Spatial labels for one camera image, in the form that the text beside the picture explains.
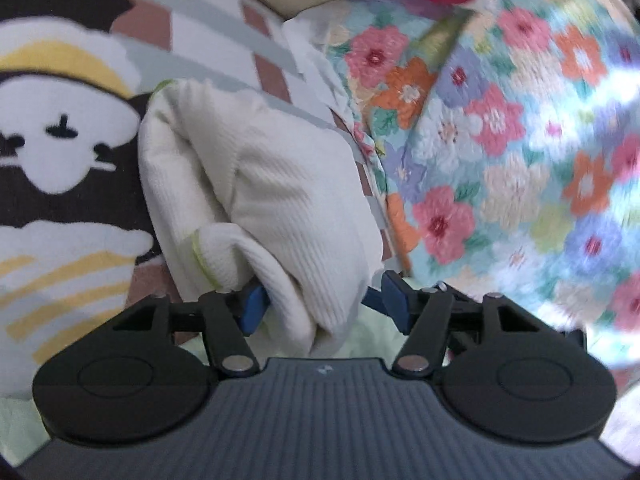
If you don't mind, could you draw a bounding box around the cream garment with green trim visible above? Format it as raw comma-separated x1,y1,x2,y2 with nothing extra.
137,79,387,360

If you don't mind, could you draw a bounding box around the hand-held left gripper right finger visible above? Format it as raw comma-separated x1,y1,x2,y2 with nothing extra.
380,269,542,376

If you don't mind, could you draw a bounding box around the floral quilt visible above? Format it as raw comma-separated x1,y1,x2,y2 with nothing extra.
282,0,640,376

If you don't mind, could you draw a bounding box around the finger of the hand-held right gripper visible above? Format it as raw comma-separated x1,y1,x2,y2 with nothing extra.
361,286,387,312
434,281,485,307

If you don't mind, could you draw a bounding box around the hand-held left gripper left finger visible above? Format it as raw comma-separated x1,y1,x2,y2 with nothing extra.
111,282,272,376

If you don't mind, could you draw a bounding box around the cartoon dog rug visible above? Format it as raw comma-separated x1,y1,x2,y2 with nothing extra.
0,0,416,403

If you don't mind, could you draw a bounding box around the light green garment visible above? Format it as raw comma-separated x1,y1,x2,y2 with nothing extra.
0,307,401,468

